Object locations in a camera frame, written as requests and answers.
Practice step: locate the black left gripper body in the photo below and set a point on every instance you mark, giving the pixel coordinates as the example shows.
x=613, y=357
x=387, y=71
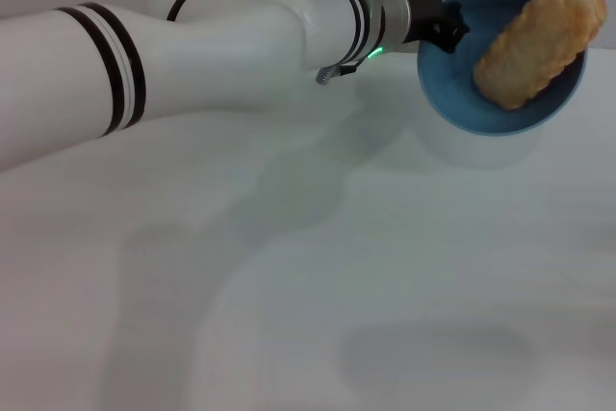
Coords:
x=423, y=11

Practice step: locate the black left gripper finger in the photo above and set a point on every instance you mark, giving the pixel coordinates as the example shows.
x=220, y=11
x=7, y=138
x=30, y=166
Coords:
x=452, y=28

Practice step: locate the long toy bread loaf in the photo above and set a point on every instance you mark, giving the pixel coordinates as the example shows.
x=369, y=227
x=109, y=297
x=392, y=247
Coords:
x=534, y=45

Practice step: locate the blue bowl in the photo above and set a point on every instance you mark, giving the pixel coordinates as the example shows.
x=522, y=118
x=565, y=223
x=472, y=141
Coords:
x=481, y=112

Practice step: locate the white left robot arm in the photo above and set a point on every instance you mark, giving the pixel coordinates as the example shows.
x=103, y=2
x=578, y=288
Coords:
x=216, y=45

